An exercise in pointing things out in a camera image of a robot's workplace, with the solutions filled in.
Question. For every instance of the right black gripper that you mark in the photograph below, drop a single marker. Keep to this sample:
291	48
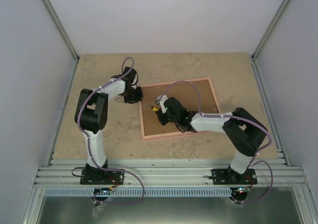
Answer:
163	121

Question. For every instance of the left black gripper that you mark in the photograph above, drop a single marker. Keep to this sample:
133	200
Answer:
137	99

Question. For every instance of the yellow handled screwdriver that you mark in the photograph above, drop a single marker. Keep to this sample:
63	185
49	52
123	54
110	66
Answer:
153	108

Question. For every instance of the pink wooden picture frame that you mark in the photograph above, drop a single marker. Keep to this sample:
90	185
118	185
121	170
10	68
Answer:
161	135

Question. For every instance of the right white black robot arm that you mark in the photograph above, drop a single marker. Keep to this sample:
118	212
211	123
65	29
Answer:
244	131

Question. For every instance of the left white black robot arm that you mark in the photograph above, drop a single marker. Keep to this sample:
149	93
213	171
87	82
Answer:
91	117

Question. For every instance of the clear plastic bag scrap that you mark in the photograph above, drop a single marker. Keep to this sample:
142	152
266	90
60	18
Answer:
98	209

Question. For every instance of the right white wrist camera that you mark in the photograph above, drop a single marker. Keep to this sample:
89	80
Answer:
160	101

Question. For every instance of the brown frame backing board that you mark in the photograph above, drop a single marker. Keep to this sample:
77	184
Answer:
154	124

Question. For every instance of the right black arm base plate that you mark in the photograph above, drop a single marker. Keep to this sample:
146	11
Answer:
229	177

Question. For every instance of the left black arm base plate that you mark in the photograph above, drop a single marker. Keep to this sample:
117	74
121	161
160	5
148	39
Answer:
100	177

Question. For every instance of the aluminium mounting rail base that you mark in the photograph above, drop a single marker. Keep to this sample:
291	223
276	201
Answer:
170	172

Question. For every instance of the grey slotted cable duct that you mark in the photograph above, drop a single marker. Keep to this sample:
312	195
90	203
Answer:
138	192

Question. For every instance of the left aluminium corner post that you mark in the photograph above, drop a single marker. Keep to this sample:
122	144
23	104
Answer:
52	13

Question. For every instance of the aluminium corner post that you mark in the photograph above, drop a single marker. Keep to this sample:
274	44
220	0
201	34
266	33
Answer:
52	13
271	27

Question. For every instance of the right aluminium corner post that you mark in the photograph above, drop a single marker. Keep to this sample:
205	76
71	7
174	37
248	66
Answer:
271	27

